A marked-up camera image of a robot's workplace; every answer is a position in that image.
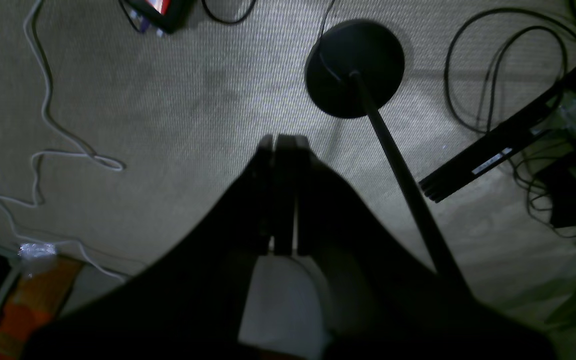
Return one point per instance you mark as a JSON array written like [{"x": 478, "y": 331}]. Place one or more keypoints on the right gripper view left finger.
[{"x": 189, "y": 304}]

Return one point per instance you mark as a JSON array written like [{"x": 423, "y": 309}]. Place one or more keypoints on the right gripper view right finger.
[{"x": 382, "y": 302}]

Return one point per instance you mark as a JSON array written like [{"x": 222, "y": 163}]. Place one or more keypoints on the black bar with label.
[{"x": 504, "y": 141}]

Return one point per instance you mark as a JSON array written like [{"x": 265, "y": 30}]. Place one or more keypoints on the black round-base floor stand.
[{"x": 352, "y": 71}]

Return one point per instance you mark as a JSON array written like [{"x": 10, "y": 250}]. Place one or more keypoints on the dark device with red screen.
[{"x": 166, "y": 16}]

